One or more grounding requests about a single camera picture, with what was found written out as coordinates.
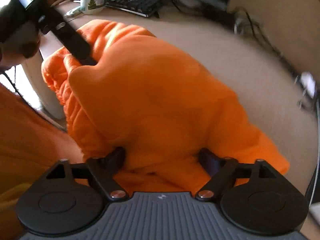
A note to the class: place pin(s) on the white tube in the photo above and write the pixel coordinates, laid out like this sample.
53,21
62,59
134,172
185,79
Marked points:
73,12

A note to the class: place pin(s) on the orange pumpkin costume garment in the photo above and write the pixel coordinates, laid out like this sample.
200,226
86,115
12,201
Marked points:
158,103

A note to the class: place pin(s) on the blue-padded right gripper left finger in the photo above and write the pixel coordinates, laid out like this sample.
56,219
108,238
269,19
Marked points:
103,170

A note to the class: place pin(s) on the person in orange clothing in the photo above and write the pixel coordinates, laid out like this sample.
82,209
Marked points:
29,146

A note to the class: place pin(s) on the white jar with green tree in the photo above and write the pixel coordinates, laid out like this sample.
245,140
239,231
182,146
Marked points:
90,7

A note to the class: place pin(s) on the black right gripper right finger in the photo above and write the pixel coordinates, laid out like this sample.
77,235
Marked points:
221,172

